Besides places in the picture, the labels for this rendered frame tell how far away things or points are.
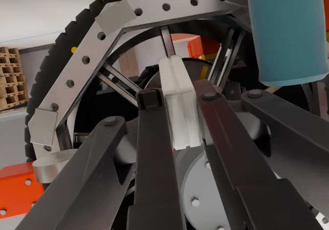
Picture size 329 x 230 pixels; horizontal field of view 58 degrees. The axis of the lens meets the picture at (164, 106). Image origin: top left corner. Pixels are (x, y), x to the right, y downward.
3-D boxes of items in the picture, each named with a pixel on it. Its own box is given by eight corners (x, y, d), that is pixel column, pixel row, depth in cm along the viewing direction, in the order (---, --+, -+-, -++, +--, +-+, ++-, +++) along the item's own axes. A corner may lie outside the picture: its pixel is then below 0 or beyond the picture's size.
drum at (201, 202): (155, 117, 55) (169, 189, 57) (166, 149, 34) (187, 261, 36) (229, 103, 55) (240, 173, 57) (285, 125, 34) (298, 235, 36)
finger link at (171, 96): (188, 149, 15) (173, 151, 15) (176, 96, 21) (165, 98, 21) (178, 93, 13) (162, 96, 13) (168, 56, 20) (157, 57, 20)
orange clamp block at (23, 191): (52, 156, 55) (3, 166, 54) (38, 171, 47) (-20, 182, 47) (61, 191, 56) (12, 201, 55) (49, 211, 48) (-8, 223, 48)
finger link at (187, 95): (178, 93, 13) (195, 90, 13) (168, 56, 20) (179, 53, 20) (188, 149, 15) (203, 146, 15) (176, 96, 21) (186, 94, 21)
